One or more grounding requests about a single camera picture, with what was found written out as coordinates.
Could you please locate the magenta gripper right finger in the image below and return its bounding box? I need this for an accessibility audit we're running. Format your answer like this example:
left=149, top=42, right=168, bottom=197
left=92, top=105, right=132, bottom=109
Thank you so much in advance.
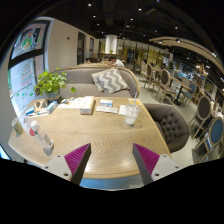
left=131, top=143, right=183, bottom=186

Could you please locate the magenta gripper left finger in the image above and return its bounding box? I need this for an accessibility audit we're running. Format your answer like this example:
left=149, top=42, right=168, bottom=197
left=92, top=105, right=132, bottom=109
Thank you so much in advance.
left=43, top=142, right=92, bottom=186

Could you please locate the clear plastic water bottle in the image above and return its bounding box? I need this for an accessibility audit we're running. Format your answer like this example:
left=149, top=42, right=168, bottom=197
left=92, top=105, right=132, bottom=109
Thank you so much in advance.
left=31, top=120, right=54, bottom=151

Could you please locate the dark tufted armchair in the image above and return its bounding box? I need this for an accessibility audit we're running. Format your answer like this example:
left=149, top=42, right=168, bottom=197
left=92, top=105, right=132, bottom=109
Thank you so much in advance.
left=145, top=104, right=189, bottom=153

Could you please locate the clear drinking glass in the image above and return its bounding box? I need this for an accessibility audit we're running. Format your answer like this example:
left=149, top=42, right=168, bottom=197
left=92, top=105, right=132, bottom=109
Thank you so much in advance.
left=125, top=104, right=140, bottom=125

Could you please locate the white tissue box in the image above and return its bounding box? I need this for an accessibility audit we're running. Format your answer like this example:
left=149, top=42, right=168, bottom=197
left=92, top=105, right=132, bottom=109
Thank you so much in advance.
left=80, top=96, right=95, bottom=115

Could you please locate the white paper booklet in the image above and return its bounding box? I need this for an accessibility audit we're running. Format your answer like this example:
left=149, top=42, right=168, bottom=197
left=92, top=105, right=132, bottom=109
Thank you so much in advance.
left=96, top=105, right=118, bottom=114

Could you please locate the blue white small box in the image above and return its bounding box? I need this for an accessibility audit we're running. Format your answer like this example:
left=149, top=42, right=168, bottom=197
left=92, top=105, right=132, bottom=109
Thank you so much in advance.
left=100, top=99, right=113, bottom=107

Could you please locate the wooden dining chair grey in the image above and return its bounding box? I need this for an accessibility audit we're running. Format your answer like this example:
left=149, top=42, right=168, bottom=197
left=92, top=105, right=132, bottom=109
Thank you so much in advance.
left=158, top=69, right=176, bottom=102

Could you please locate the blue upholstered wooden chair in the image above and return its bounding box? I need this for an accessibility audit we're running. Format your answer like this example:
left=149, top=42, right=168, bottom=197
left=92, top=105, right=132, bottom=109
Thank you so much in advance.
left=192, top=117, right=224, bottom=164

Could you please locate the green potted plant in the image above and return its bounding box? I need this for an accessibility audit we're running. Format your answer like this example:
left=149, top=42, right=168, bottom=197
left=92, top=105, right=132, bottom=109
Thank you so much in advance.
left=35, top=68, right=69, bottom=101

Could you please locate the grey upholstered sofa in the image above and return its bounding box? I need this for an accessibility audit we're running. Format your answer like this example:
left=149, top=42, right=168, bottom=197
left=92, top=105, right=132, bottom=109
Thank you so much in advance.
left=60, top=64, right=140, bottom=98

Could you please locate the grey chevron cushion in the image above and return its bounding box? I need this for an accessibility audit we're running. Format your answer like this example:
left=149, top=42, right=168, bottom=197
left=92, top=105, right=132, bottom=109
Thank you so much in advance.
left=92, top=68, right=129, bottom=94

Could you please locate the white round pillar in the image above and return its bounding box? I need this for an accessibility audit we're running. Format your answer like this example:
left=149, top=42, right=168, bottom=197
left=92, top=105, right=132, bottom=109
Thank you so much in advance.
left=105, top=35, right=117, bottom=54

